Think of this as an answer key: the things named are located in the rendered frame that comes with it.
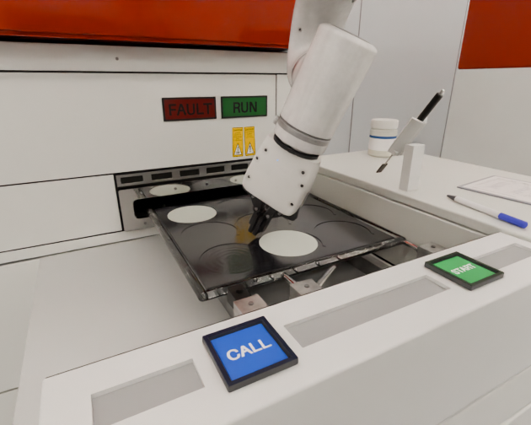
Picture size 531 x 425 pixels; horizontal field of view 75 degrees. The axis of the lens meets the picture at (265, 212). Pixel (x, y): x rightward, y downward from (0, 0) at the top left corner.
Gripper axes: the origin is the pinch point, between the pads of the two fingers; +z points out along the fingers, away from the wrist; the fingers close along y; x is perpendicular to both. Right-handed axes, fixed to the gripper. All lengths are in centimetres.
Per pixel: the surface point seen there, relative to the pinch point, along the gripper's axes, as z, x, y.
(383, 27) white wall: -45, 264, -48
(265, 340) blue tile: -10.0, -29.8, 12.6
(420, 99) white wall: -10, 307, 3
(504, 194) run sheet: -19.8, 21.7, 32.5
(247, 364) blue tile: -9.9, -32.7, 12.5
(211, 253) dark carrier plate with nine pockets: 4.3, -8.9, -2.4
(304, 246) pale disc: -1.2, -0.3, 8.9
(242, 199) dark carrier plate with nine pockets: 8.1, 16.8, -10.5
